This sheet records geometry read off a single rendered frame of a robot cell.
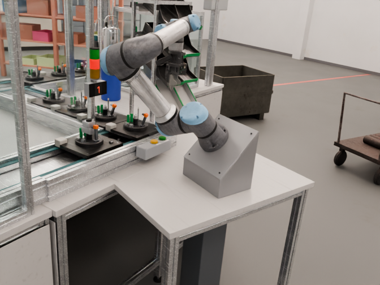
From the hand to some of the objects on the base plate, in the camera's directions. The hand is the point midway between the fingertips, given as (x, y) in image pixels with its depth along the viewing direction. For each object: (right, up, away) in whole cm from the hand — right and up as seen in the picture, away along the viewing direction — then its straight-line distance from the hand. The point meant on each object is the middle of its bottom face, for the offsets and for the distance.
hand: (170, 87), depth 209 cm
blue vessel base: (-53, +6, +107) cm, 120 cm away
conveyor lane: (-41, -38, -2) cm, 56 cm away
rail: (-25, -42, -9) cm, 50 cm away
